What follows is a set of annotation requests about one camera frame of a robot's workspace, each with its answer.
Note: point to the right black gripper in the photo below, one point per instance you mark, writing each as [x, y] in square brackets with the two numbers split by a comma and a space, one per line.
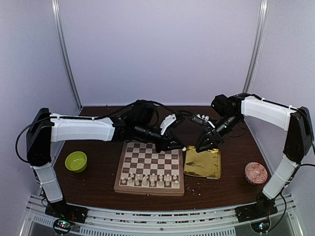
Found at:
[215, 136]

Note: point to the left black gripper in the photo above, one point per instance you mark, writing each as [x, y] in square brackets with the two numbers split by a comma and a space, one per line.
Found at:
[163, 145]

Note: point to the white chess knight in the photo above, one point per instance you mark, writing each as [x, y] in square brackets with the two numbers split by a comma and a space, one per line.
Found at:
[129, 181]

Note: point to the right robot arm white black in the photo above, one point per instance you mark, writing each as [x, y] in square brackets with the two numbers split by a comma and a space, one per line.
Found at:
[295, 121]

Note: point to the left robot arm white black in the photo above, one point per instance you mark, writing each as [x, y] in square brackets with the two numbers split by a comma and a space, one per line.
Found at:
[133, 125]

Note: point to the right green circuit board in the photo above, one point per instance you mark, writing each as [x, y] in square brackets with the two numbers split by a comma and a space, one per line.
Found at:
[261, 226]

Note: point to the green circuit board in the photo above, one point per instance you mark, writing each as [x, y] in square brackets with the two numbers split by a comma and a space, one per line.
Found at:
[62, 226]
[261, 226]

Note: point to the left green circuit board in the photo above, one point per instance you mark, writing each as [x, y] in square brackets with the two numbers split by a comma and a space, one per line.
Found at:
[62, 226]

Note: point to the gold metal tray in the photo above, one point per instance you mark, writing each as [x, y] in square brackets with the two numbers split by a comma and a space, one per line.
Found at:
[206, 164]

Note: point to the wooden chessboard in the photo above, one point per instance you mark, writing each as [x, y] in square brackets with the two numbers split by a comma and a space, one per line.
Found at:
[141, 158]

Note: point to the red patterned bowl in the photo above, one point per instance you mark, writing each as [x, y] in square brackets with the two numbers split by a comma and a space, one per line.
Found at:
[255, 173]

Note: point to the green bowl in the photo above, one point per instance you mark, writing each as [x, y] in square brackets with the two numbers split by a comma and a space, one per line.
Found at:
[76, 162]

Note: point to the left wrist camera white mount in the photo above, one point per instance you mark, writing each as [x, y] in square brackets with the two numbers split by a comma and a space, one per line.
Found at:
[172, 119]

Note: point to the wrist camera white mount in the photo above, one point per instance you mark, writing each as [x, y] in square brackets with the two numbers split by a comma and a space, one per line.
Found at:
[201, 120]
[172, 119]

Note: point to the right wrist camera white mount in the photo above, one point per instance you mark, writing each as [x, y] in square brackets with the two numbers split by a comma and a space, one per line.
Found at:
[201, 120]

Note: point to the right aluminium corner post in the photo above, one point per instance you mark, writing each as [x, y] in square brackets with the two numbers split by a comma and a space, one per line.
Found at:
[257, 46]

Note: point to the aluminium corner post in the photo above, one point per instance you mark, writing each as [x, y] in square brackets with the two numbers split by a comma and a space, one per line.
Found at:
[257, 46]
[65, 57]

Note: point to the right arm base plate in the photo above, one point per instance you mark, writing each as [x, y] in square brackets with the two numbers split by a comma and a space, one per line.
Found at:
[253, 212]

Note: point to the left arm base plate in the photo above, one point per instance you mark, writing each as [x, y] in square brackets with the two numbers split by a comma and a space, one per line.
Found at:
[76, 214]

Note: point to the left aluminium corner post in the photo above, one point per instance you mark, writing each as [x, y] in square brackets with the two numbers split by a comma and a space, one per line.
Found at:
[65, 57]

